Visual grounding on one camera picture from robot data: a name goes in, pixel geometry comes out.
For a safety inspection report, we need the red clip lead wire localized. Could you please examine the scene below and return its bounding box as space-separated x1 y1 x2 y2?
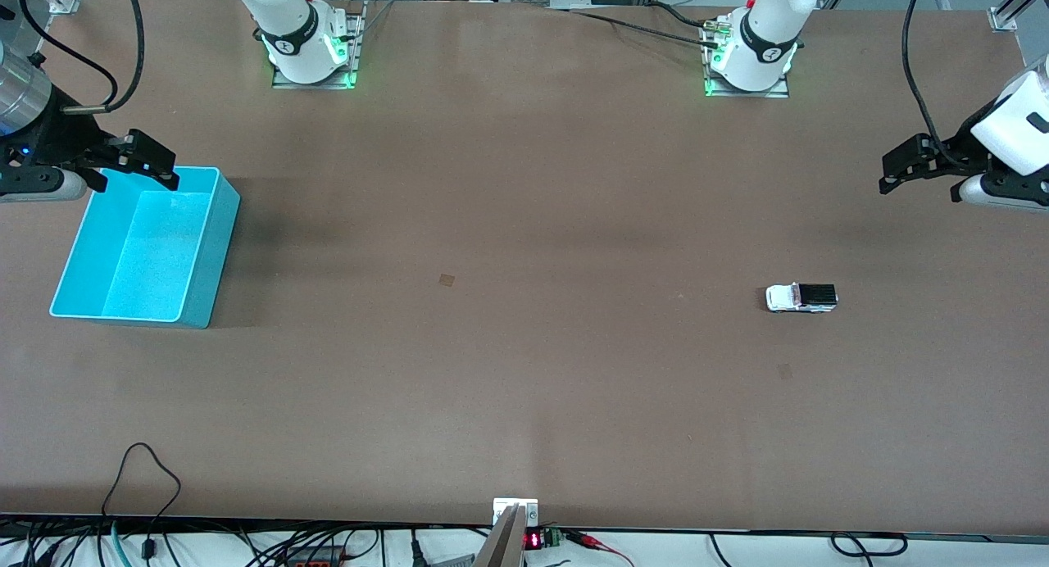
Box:
565 530 636 567

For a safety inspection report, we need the white jeep toy black bed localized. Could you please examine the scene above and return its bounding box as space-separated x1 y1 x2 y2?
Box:
765 283 839 313

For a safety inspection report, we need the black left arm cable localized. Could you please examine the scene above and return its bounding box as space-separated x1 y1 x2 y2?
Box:
901 0 951 162

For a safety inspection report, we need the short black table cable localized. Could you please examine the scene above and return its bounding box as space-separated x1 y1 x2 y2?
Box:
647 0 722 29

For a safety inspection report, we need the thin black looped cable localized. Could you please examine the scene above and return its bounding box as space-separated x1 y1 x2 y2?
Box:
101 442 183 561

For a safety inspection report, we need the turquoise plastic bin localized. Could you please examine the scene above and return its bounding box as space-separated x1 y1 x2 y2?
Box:
49 166 242 329

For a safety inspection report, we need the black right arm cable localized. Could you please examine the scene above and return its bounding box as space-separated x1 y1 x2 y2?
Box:
18 0 147 114

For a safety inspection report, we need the long black table cable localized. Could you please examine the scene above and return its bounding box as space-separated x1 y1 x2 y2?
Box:
541 6 722 48

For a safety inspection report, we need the black coiled cable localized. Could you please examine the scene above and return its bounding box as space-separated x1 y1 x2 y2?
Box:
830 532 909 558

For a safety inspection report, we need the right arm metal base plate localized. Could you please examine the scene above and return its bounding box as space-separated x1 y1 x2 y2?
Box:
272 0 361 90

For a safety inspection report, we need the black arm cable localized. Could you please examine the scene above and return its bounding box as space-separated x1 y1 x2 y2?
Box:
901 0 951 162
18 0 147 114

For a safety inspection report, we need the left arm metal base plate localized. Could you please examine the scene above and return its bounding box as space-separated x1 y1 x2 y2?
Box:
702 16 791 99

